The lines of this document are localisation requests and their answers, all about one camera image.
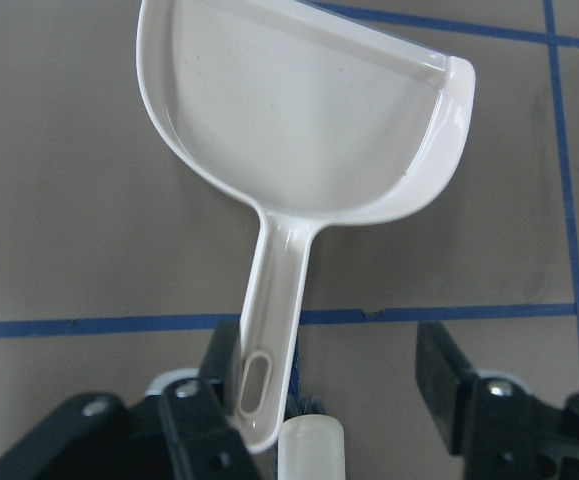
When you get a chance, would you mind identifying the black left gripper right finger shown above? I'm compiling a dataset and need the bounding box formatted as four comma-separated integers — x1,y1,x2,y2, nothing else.
415,322,579,479

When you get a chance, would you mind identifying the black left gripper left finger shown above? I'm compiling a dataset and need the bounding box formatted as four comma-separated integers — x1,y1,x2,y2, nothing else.
158,320,260,479

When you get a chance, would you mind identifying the white plastic dustpan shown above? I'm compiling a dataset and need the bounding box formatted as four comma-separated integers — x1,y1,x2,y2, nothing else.
136,1,476,453

